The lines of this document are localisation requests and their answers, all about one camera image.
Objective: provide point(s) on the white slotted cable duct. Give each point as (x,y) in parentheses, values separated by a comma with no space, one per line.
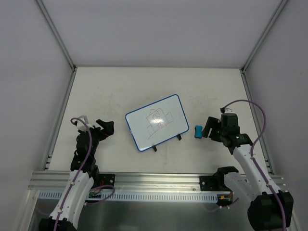
(140,196)

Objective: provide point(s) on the blue bone-shaped eraser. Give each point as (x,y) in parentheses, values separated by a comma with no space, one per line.
(198,132)

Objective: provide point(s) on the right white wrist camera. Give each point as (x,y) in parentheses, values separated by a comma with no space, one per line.
(224,110)

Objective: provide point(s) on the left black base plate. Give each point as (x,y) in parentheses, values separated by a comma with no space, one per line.
(104,179)

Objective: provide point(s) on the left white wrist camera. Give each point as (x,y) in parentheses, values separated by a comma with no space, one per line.
(83,123)

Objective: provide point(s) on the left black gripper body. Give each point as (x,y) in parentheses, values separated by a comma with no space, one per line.
(98,131)

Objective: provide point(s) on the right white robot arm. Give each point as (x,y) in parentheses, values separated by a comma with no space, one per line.
(268,206)

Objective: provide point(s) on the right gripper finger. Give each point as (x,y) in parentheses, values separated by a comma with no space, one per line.
(211,123)
(214,134)

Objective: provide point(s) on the black wire whiteboard stand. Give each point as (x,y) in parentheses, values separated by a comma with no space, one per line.
(178,137)

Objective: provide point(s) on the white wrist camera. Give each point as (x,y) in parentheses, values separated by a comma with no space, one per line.
(224,110)
(83,123)

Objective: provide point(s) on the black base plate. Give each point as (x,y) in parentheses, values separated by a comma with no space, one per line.
(104,179)
(212,184)

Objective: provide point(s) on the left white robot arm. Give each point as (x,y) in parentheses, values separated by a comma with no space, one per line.
(83,177)

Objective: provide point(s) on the aluminium mounting rail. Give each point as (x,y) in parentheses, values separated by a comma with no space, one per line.
(126,182)

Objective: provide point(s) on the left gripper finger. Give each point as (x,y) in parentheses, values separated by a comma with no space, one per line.
(107,126)
(107,132)

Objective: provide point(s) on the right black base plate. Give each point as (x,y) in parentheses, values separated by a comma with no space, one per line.
(212,184)

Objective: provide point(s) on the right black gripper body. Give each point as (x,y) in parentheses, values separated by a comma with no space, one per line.
(214,131)

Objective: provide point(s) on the blue framed whiteboard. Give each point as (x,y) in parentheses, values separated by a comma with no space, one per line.
(158,122)

